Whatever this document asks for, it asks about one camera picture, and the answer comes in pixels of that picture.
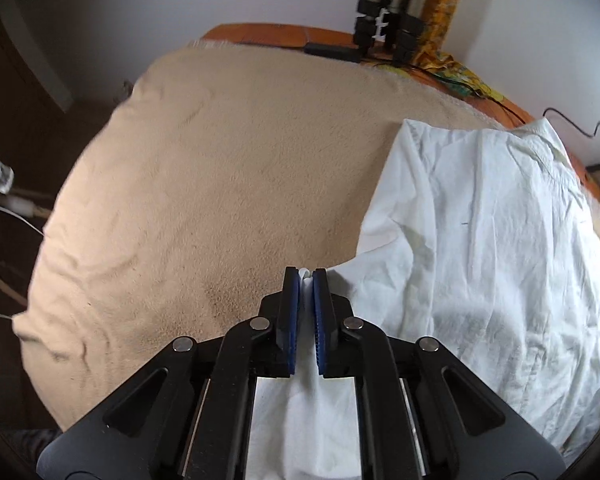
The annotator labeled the white shirt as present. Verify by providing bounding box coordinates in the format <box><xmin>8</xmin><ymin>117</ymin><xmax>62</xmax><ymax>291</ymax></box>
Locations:
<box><xmin>245</xmin><ymin>120</ymin><xmax>600</xmax><ymax>479</ymax></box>

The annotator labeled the beige bed blanket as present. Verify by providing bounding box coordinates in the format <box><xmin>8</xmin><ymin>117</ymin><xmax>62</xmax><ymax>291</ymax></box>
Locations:
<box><xmin>14</xmin><ymin>42</ymin><xmax>512</xmax><ymax>428</ymax></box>

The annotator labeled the folded silver tripod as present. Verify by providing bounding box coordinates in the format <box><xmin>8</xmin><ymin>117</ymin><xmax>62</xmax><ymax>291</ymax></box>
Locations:
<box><xmin>353</xmin><ymin>0</ymin><xmax>426</xmax><ymax>67</ymax></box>

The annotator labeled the colourful orange cloth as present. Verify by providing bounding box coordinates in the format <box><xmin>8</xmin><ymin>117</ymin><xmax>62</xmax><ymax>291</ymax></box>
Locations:
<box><xmin>410</xmin><ymin>0</ymin><xmax>504</xmax><ymax>102</ymax></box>

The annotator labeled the black ring light cable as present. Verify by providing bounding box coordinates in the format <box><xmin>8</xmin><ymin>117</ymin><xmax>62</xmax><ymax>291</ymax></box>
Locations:
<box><xmin>542</xmin><ymin>105</ymin><xmax>600</xmax><ymax>141</ymax></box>

